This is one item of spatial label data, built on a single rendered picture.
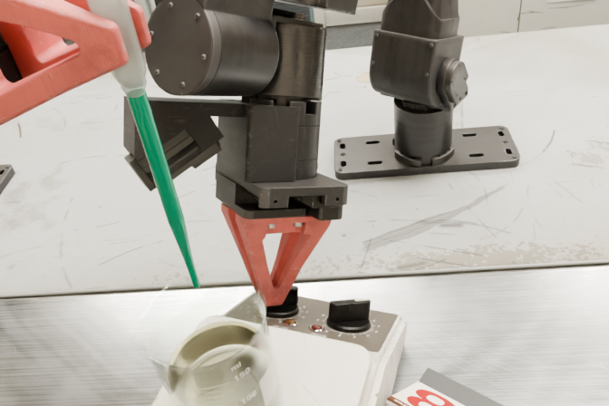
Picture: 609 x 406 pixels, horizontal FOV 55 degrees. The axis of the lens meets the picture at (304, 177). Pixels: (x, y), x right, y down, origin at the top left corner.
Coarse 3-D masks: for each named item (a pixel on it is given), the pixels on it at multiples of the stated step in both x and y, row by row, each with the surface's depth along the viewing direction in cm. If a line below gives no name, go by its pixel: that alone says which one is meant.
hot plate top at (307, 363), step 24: (288, 336) 38; (312, 336) 37; (288, 360) 36; (312, 360) 36; (336, 360) 36; (360, 360) 36; (288, 384) 35; (312, 384) 35; (336, 384) 34; (360, 384) 34
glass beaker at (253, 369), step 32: (192, 288) 32; (224, 288) 32; (256, 288) 30; (160, 320) 31; (192, 320) 33; (224, 320) 34; (256, 320) 33; (160, 352) 31; (256, 352) 29; (192, 384) 28; (224, 384) 28; (256, 384) 30
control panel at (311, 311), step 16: (304, 304) 46; (320, 304) 46; (272, 320) 42; (304, 320) 43; (320, 320) 43; (384, 320) 44; (336, 336) 40; (352, 336) 41; (368, 336) 41; (384, 336) 41
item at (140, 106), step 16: (144, 96) 22; (144, 112) 22; (144, 128) 22; (144, 144) 23; (160, 144) 23; (160, 160) 23; (160, 176) 24; (160, 192) 24; (176, 192) 25; (176, 208) 25; (176, 224) 25; (176, 240) 26; (192, 256) 27; (192, 272) 28
